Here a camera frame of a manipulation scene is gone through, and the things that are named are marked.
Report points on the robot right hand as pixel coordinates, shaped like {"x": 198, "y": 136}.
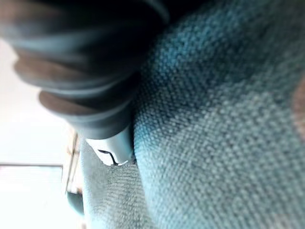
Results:
{"x": 78, "y": 71}

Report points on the teal woven cushion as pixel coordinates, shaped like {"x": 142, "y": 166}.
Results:
{"x": 214, "y": 124}

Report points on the grey fabric sofa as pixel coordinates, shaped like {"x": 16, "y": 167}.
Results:
{"x": 112, "y": 195}

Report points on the wooden furniture frame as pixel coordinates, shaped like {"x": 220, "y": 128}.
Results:
{"x": 72, "y": 164}

